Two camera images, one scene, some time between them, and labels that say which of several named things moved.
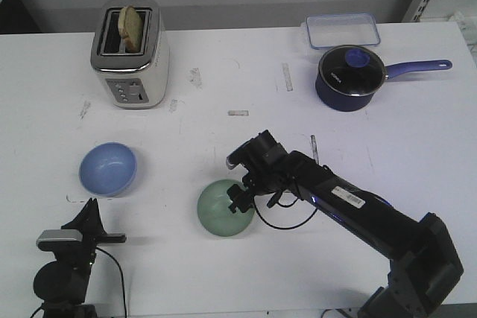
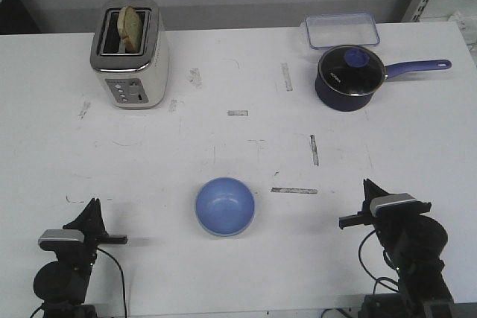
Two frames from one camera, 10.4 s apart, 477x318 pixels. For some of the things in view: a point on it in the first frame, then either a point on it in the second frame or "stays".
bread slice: x=130 y=29 stays
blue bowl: x=107 y=169 → x=225 y=206
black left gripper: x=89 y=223 stays
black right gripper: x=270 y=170 → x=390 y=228
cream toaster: x=133 y=80 stays
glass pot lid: x=352 y=70 stays
